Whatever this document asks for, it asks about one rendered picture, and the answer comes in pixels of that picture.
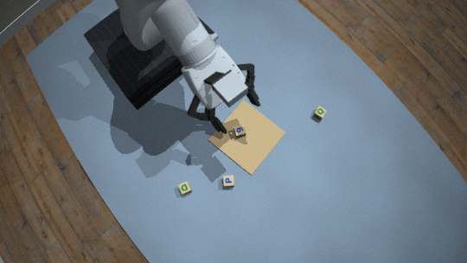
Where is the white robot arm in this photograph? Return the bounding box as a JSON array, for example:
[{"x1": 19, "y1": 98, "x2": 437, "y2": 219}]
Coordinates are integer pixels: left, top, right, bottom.
[{"x1": 115, "y1": 0, "x2": 248, "y2": 107}]

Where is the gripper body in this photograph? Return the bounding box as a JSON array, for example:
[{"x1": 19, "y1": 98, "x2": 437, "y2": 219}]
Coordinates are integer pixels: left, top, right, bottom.
[{"x1": 182, "y1": 45, "x2": 246, "y2": 110}]

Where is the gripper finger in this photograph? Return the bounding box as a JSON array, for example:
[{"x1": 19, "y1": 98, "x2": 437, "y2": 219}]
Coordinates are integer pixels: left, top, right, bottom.
[
  {"x1": 187, "y1": 94, "x2": 227, "y2": 134},
  {"x1": 237, "y1": 63, "x2": 260, "y2": 106}
]

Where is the tan flat mat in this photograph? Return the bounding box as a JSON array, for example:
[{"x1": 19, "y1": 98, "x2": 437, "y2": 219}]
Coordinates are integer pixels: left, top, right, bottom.
[{"x1": 209, "y1": 100, "x2": 285, "y2": 175}]

